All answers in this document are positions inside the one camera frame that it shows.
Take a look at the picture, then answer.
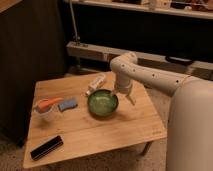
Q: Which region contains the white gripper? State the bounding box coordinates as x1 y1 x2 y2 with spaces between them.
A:
110 74 136 106

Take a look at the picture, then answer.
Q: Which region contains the white plastic bottle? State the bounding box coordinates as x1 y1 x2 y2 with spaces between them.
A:
86 74 106 96

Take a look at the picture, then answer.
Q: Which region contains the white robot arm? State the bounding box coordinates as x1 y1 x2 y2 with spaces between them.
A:
110 52 213 171

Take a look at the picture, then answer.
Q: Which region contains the green ceramic bowl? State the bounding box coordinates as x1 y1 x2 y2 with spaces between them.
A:
87 89 119 117

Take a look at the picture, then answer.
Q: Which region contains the blue sponge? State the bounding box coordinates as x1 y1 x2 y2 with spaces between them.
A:
58 98 78 112

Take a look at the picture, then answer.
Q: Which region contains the metal pole stand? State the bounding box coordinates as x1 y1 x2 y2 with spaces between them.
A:
69 0 86 74

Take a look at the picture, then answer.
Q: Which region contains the wooden table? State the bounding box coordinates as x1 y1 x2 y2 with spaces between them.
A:
23 74 167 169

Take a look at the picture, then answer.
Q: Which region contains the orange carrot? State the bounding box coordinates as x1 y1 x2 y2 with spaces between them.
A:
37 97 62 111

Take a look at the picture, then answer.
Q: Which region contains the clear measuring cup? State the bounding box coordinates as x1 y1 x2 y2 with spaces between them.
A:
33 100 54 122

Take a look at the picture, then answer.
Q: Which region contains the dark cabinet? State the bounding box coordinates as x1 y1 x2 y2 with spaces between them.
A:
0 0 66 146

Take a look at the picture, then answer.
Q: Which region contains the white shelf rail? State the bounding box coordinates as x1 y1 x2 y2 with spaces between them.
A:
66 41 213 74

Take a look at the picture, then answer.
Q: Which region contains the black handle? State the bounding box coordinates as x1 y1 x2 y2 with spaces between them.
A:
165 56 195 66

